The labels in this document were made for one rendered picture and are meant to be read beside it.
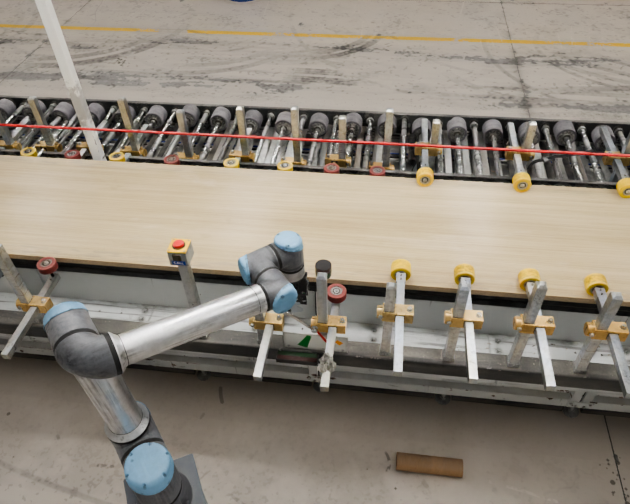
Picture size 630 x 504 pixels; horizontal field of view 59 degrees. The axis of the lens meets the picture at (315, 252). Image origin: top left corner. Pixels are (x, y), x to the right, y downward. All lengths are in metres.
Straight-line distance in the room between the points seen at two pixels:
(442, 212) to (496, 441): 1.15
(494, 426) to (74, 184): 2.41
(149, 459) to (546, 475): 1.83
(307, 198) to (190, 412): 1.25
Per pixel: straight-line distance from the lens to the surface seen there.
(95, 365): 1.53
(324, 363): 2.07
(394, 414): 2.99
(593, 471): 3.08
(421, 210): 2.64
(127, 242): 2.62
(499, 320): 2.50
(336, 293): 2.24
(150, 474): 1.97
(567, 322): 2.55
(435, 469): 2.81
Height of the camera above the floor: 2.59
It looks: 44 degrees down
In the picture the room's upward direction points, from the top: 2 degrees counter-clockwise
